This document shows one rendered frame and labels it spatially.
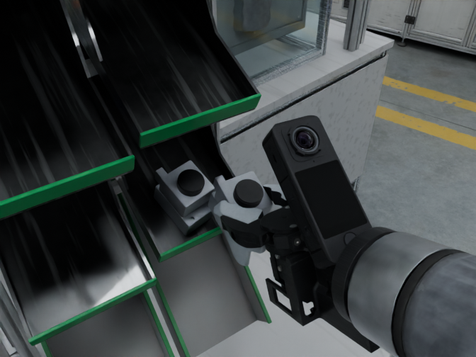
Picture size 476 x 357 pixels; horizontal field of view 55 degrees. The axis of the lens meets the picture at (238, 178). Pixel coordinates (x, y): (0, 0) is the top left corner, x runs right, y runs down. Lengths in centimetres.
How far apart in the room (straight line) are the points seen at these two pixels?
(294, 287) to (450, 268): 14
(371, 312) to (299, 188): 10
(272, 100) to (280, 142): 114
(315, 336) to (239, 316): 21
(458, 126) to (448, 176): 57
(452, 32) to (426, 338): 392
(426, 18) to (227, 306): 367
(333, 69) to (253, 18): 41
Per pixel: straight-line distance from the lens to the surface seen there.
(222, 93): 48
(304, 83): 160
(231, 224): 40
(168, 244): 54
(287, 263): 36
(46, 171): 40
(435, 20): 415
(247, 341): 85
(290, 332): 87
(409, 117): 322
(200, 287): 68
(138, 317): 64
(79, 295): 51
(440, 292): 26
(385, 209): 244
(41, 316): 51
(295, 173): 33
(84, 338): 64
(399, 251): 29
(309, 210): 33
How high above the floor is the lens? 159
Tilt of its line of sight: 39 degrees down
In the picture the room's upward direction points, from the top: straight up
